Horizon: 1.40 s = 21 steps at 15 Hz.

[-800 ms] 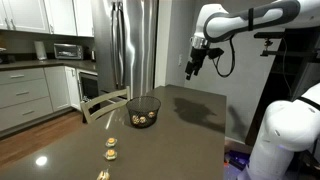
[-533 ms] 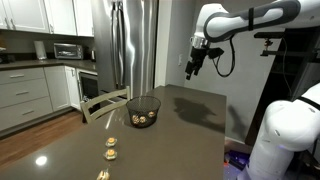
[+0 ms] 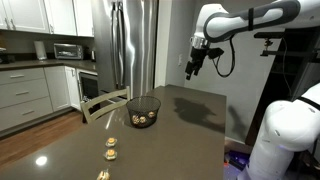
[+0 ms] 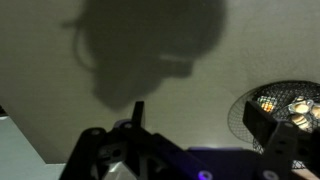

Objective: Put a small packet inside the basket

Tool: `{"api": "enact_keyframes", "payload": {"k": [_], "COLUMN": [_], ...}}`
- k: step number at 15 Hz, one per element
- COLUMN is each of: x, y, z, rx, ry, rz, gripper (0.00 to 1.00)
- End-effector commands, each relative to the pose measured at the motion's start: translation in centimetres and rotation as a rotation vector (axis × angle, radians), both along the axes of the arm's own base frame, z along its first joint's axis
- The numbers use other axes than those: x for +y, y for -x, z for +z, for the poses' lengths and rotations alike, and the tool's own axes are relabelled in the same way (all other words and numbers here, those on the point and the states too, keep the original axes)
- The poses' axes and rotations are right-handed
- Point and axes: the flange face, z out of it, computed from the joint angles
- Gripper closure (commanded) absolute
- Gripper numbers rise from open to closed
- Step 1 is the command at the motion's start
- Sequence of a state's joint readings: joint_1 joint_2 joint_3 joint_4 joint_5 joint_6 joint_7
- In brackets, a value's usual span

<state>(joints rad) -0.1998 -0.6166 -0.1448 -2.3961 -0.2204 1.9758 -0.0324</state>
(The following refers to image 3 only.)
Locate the white upper cabinet door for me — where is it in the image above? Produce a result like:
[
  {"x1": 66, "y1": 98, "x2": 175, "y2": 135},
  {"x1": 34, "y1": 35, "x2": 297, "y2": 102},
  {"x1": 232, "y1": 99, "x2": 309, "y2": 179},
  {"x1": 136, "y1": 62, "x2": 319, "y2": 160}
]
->
[
  {"x1": 3, "y1": 0, "x2": 51, "y2": 35},
  {"x1": 44, "y1": 0, "x2": 78, "y2": 37},
  {"x1": 72, "y1": 0, "x2": 95, "y2": 38}
]

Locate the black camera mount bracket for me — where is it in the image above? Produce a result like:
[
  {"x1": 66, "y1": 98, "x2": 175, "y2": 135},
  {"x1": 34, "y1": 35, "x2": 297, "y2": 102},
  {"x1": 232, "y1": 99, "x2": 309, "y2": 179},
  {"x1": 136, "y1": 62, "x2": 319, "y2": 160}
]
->
[{"x1": 253, "y1": 31, "x2": 320, "y2": 58}]

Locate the white paper towel roll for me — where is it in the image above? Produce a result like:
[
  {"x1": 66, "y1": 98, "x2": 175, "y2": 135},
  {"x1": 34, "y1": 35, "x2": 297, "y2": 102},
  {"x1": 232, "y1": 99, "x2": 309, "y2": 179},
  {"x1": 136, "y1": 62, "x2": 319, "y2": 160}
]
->
[{"x1": 33, "y1": 40, "x2": 48, "y2": 61}]

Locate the stainless steel refrigerator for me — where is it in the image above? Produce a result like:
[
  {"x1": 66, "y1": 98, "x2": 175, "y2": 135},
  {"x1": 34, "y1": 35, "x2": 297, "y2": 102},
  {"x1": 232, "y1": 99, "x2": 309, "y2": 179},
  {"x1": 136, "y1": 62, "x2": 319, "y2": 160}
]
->
[{"x1": 90, "y1": 0, "x2": 160, "y2": 100}]

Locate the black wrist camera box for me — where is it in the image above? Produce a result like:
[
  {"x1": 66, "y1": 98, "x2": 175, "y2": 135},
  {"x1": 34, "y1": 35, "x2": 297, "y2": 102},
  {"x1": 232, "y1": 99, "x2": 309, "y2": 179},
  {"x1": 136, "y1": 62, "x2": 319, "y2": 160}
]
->
[{"x1": 207, "y1": 47, "x2": 225, "y2": 61}]

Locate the black undercounter wine cooler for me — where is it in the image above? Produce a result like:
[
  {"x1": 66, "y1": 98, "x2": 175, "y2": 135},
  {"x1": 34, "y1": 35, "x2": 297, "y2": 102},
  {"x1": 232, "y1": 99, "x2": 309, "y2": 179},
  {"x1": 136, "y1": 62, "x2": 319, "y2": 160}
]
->
[{"x1": 77, "y1": 70, "x2": 100, "y2": 103}]

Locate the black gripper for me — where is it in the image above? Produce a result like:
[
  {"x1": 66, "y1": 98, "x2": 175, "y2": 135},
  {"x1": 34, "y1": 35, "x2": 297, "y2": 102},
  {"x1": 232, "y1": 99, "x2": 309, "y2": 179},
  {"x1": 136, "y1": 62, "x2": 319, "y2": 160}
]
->
[{"x1": 184, "y1": 46, "x2": 210, "y2": 81}]

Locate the white lower cabinet drawer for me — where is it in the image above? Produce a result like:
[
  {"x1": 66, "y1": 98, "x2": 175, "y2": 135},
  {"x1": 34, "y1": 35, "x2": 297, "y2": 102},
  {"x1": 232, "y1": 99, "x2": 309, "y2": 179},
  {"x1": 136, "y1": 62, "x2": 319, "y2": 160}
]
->
[
  {"x1": 0, "y1": 96, "x2": 54, "y2": 133},
  {"x1": 0, "y1": 78, "x2": 51, "y2": 110},
  {"x1": 0, "y1": 67, "x2": 46, "y2": 86}
]

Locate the white cabinet door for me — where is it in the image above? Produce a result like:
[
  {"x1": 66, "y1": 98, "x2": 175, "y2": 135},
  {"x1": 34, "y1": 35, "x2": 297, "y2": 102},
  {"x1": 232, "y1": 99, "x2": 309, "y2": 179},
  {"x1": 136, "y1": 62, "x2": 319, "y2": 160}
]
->
[
  {"x1": 44, "y1": 0, "x2": 78, "y2": 37},
  {"x1": 64, "y1": 66, "x2": 82, "y2": 111},
  {"x1": 43, "y1": 65, "x2": 72, "y2": 113},
  {"x1": 72, "y1": 0, "x2": 95, "y2": 38},
  {"x1": 3, "y1": 0, "x2": 51, "y2": 35}
]

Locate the white lower cabinet door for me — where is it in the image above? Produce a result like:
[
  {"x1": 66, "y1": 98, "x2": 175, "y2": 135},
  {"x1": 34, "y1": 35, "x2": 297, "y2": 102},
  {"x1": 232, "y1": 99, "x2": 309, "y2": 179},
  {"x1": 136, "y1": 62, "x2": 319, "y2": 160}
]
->
[
  {"x1": 43, "y1": 65, "x2": 72, "y2": 113},
  {"x1": 64, "y1": 66, "x2": 82, "y2": 111}
]

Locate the silver toaster oven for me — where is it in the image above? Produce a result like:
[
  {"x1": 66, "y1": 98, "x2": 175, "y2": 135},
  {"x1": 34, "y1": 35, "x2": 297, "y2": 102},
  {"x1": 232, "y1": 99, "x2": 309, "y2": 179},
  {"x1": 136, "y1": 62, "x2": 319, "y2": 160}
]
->
[{"x1": 53, "y1": 43, "x2": 84, "y2": 61}]

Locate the dark kitchen countertop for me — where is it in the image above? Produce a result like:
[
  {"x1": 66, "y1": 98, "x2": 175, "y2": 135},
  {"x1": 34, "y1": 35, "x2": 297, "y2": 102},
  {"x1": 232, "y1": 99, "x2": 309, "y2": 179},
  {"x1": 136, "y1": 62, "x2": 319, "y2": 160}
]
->
[{"x1": 0, "y1": 58, "x2": 98, "y2": 73}]

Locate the black wire mesh basket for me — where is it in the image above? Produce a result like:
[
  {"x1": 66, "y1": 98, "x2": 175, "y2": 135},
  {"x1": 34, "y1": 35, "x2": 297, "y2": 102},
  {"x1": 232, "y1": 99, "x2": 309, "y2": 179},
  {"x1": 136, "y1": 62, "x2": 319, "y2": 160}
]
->
[{"x1": 125, "y1": 95, "x2": 162, "y2": 129}]

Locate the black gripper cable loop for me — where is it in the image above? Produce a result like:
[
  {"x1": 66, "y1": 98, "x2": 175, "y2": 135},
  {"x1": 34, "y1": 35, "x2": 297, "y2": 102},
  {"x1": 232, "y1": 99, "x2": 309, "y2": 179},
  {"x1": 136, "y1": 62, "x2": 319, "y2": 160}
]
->
[{"x1": 211, "y1": 35, "x2": 236, "y2": 79}]

